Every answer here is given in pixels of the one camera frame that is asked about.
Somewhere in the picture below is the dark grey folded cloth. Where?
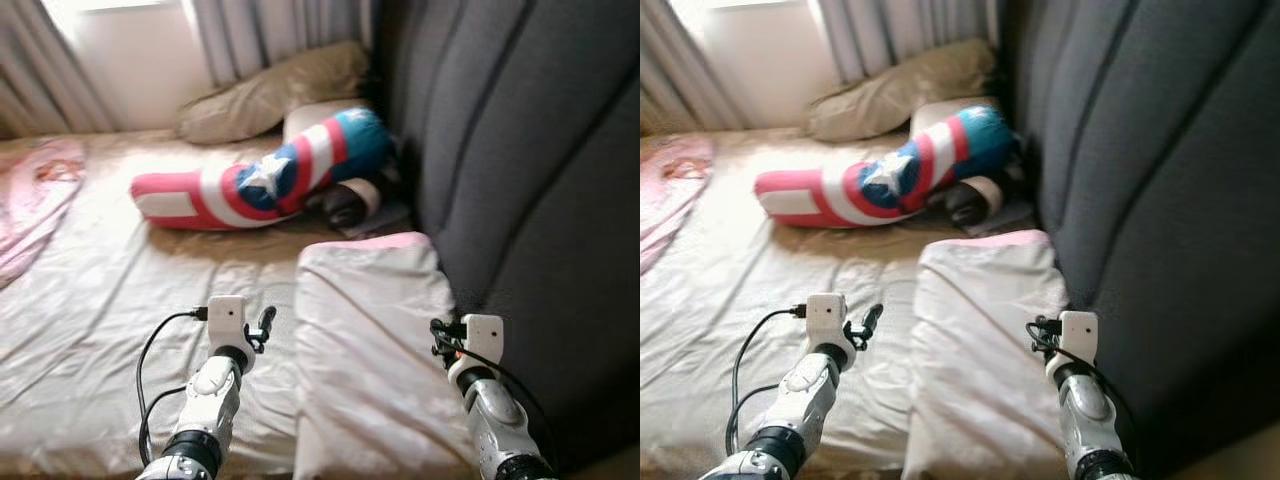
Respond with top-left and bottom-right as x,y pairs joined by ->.
340,198 -> 414,240
963,195 -> 1038,237

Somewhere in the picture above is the star shield bolster pillow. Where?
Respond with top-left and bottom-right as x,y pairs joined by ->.
753,105 -> 1022,229
130,107 -> 395,232

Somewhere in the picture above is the pink cartoon print blanket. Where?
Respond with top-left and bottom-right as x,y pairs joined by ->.
0,138 -> 87,287
640,135 -> 717,272

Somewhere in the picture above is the beige floral bed sheet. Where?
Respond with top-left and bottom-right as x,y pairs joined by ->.
0,130 -> 442,477
640,128 -> 1072,477

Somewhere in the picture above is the grey striped curtain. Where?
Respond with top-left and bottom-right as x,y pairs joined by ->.
190,0 -> 377,88
640,0 -> 747,132
0,0 -> 113,137
818,0 -> 1002,87

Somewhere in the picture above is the white pillow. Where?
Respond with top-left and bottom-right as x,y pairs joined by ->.
908,96 -> 992,140
283,98 -> 367,142

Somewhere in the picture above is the tan pillow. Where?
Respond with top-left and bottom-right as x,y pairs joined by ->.
805,38 -> 1000,144
178,40 -> 372,147

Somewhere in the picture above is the dark grey padded headboard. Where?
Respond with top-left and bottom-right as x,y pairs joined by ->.
375,0 -> 641,477
1000,0 -> 1280,477

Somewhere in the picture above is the floral pillow with pink edge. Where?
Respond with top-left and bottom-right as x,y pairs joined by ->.
900,229 -> 1087,480
293,231 -> 482,480

